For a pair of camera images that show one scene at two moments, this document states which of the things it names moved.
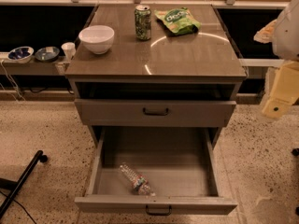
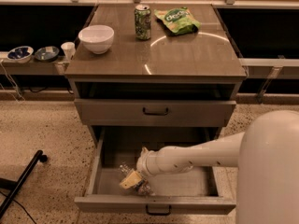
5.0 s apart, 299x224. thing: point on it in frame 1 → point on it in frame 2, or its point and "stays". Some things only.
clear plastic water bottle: x=139 y=183 stays
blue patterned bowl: x=21 y=54 stays
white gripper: x=287 y=35 → x=144 y=165
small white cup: x=69 y=49 stays
